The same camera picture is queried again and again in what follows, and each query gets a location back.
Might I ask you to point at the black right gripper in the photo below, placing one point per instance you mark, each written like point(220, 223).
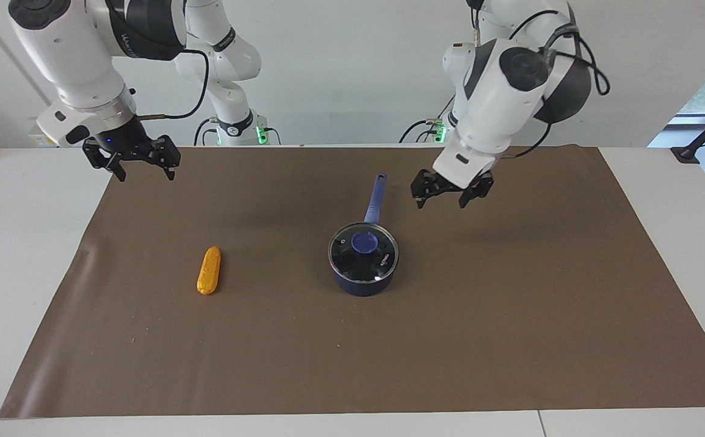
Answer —
point(123, 141)

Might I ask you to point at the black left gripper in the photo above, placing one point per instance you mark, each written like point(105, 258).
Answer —
point(440, 184)

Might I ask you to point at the glass lid with blue knob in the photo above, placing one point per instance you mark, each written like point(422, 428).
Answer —
point(363, 252)

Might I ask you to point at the yellow corn cob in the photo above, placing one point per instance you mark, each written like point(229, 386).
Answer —
point(209, 271)

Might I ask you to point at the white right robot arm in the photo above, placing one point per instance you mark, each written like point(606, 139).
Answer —
point(79, 54)

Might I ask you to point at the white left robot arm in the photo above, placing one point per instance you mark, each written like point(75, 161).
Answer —
point(486, 103)

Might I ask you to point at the brown table mat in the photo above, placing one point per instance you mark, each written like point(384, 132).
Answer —
point(449, 340)

